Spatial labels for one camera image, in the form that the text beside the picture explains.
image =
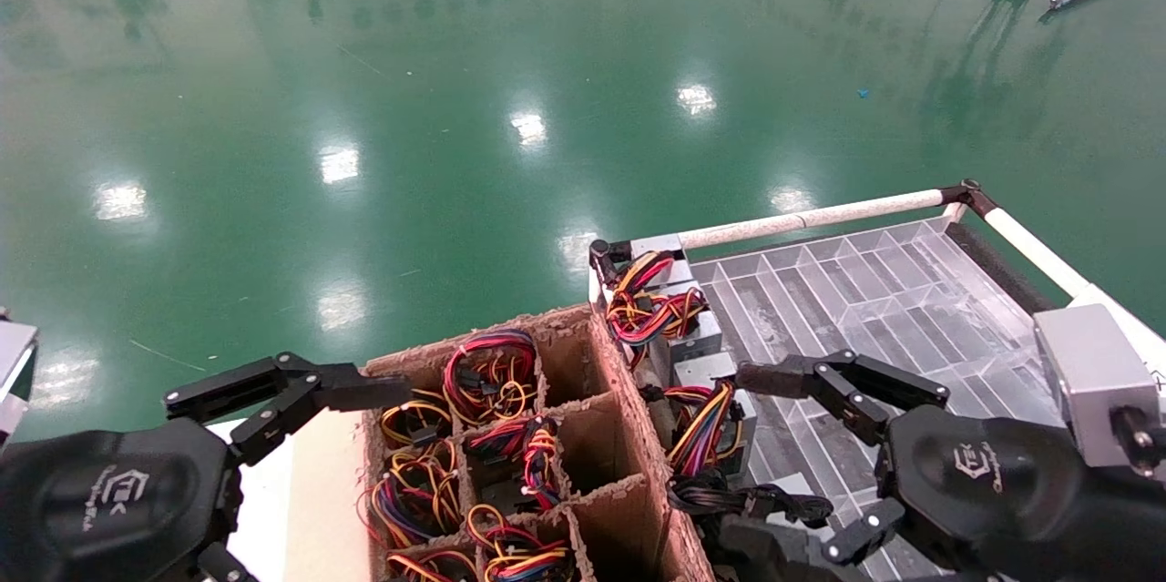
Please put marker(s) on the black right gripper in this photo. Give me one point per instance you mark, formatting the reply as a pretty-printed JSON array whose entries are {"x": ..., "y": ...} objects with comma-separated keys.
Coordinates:
[{"x": 993, "y": 509}]

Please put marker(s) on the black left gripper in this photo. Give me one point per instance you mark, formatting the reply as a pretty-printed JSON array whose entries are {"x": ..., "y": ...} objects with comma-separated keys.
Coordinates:
[{"x": 109, "y": 509}]

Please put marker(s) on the clear plastic divider tray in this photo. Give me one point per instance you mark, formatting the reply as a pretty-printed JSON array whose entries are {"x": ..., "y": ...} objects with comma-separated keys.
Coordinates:
[{"x": 865, "y": 309}]

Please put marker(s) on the brown cardboard divider box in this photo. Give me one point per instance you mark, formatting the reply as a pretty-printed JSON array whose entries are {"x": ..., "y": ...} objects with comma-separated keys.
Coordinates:
[{"x": 592, "y": 445}]

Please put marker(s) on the black foam strip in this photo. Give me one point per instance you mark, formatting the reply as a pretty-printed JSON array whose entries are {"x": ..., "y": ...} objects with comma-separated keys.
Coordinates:
[{"x": 993, "y": 268}]

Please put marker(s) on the white pipe cart frame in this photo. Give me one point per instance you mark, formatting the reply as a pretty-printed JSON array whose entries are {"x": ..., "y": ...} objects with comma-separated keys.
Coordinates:
[{"x": 820, "y": 218}]

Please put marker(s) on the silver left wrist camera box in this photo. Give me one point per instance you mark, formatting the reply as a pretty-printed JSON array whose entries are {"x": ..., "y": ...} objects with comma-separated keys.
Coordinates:
[{"x": 14, "y": 372}]

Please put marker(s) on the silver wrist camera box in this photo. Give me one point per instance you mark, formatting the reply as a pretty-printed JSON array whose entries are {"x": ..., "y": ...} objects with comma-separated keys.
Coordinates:
[
  {"x": 14, "y": 372},
  {"x": 1089, "y": 382}
]

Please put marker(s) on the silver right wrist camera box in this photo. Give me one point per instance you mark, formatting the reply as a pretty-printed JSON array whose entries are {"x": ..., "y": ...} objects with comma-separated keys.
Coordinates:
[{"x": 1089, "y": 382}]

